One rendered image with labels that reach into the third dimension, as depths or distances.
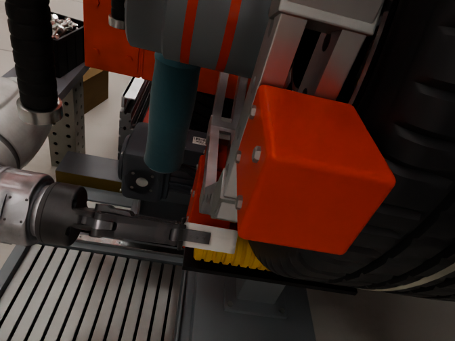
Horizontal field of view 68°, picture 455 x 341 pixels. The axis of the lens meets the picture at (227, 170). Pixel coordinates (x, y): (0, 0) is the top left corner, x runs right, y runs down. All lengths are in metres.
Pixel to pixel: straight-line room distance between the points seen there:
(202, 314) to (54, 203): 0.53
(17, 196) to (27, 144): 0.14
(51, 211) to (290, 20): 0.32
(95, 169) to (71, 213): 0.89
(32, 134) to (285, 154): 0.44
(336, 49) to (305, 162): 0.10
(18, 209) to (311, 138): 0.33
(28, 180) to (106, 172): 0.85
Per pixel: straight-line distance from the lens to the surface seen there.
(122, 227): 0.40
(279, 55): 0.25
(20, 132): 0.55
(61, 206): 0.43
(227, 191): 0.31
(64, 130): 1.40
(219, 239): 0.44
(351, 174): 0.19
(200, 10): 0.45
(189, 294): 0.97
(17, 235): 0.44
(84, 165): 1.32
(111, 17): 0.71
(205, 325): 0.85
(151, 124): 0.71
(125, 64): 1.04
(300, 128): 0.21
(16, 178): 0.45
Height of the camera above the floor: 0.98
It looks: 38 degrees down
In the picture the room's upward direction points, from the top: 17 degrees clockwise
